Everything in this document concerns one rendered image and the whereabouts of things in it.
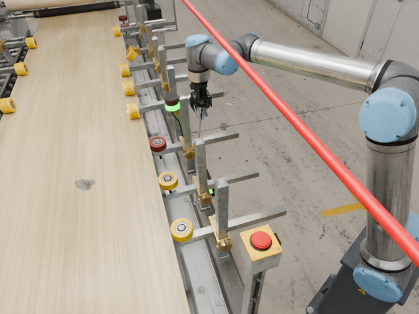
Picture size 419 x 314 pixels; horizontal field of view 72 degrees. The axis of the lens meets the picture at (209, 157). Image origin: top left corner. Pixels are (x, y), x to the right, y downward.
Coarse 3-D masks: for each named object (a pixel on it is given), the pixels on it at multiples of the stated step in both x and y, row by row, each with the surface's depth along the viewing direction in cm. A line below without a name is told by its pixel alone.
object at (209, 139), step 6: (228, 132) 147; (234, 132) 147; (204, 138) 144; (210, 138) 144; (216, 138) 145; (222, 138) 146; (228, 138) 147; (174, 144) 142; (180, 144) 142; (168, 150) 140; (174, 150) 141; (180, 150) 143
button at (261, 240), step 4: (256, 232) 62; (260, 232) 62; (264, 232) 62; (252, 236) 62; (256, 236) 61; (260, 236) 61; (264, 236) 61; (268, 236) 61; (252, 240) 61; (256, 240) 60; (260, 240) 60; (264, 240) 60; (268, 240) 60; (256, 244) 60; (260, 244) 60; (264, 244) 60; (268, 244) 60; (260, 248) 60; (264, 248) 60
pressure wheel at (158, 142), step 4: (160, 136) 139; (152, 140) 137; (156, 140) 138; (160, 140) 138; (164, 140) 137; (152, 144) 135; (156, 144) 136; (160, 144) 135; (164, 144) 135; (152, 148) 135; (156, 148) 134; (160, 148) 135; (164, 148) 137; (160, 156) 143
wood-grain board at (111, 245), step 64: (64, 64) 204; (128, 64) 201; (0, 128) 150; (64, 128) 148; (128, 128) 146; (0, 192) 117; (64, 192) 116; (128, 192) 115; (0, 256) 96; (64, 256) 95; (128, 256) 95
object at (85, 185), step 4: (76, 180) 119; (80, 180) 119; (84, 180) 119; (88, 180) 119; (92, 180) 119; (76, 184) 118; (80, 184) 119; (84, 184) 116; (88, 184) 118; (80, 188) 117; (84, 188) 116; (88, 188) 116
